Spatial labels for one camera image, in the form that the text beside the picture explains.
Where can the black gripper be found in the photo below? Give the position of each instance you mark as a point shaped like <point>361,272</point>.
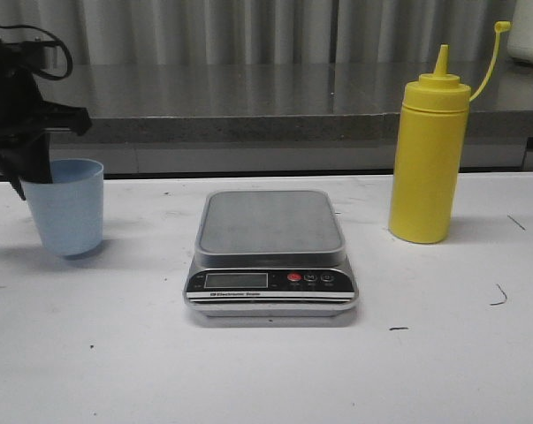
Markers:
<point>25,117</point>

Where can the light blue plastic cup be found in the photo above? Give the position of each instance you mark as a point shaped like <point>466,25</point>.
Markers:
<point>68,211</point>

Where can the yellow squeeze bottle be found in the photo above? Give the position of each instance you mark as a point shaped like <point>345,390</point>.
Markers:
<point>432,128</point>

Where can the silver digital kitchen scale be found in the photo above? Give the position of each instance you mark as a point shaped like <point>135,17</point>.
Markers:
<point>268,253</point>

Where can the grey stone counter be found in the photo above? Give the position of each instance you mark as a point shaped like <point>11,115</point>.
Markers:
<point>152,120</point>

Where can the white kitchen appliance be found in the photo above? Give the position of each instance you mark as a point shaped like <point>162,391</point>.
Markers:
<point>520,41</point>

